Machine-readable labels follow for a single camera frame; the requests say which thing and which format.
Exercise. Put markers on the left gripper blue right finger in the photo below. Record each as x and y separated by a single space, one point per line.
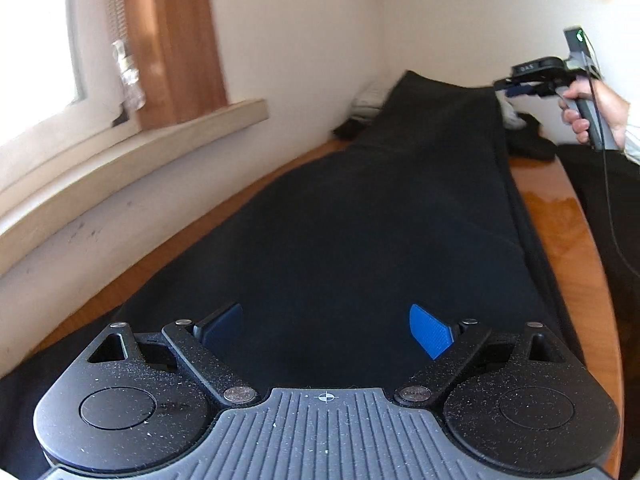
451 349

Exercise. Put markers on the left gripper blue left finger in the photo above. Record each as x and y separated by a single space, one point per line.
198 348

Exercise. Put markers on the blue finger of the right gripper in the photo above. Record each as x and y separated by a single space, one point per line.
540 90

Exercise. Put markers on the black Nike sweatpants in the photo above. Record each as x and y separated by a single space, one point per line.
326 263

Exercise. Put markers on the person's right forearm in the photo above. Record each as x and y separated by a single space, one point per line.
632 134

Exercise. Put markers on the person's right hand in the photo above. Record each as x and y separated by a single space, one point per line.
611 110

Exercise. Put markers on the grey folded garment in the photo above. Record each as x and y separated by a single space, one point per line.
510 117

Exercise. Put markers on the black folded garment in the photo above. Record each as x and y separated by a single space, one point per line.
522 139

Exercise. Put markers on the black bag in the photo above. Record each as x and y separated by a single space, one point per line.
607 186

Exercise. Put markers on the white patterned folded cloth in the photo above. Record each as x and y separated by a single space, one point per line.
368 103

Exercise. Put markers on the clear blind pull handle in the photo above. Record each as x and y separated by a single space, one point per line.
134 95

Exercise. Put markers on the brown wooden window frame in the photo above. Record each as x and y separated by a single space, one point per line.
175 48

